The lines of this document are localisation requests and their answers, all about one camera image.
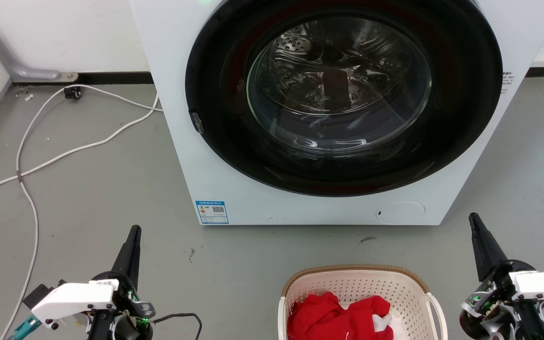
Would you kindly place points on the small black camera box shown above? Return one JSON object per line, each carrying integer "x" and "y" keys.
{"x": 38, "y": 293}

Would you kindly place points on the red garment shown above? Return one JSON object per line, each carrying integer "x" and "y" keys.
{"x": 328, "y": 318}

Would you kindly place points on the cream perforated laundry basket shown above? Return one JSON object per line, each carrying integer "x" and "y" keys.
{"x": 361, "y": 283}

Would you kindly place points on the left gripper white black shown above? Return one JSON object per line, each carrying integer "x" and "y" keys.
{"x": 76, "y": 298}

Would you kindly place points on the small black floor socket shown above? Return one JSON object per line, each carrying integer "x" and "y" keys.
{"x": 72, "y": 92}

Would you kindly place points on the black round washer door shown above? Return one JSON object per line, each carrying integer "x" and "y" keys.
{"x": 215, "y": 118}

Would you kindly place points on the white garment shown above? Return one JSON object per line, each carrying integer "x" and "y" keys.
{"x": 385, "y": 323}

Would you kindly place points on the white front-load washing machine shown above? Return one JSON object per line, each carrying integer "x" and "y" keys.
{"x": 465, "y": 189}

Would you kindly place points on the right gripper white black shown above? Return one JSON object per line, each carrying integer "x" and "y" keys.
{"x": 541, "y": 285}

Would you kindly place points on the blue energy label sticker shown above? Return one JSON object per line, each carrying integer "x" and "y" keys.
{"x": 211, "y": 212}

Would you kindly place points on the grey wall pipe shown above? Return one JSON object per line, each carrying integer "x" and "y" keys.
{"x": 3, "y": 56}

